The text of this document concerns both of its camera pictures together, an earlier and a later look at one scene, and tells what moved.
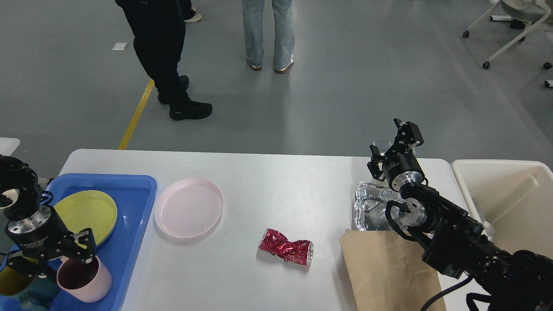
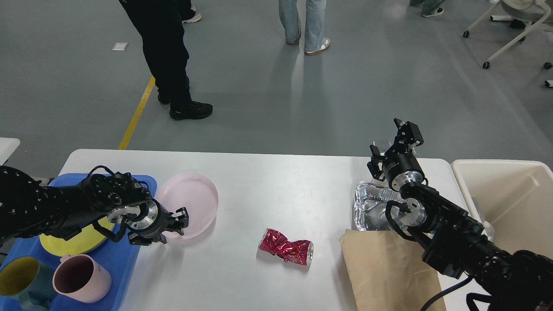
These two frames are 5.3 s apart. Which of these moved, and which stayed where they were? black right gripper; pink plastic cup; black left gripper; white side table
Moved: black left gripper
Stayed: pink plastic cup; black right gripper; white side table
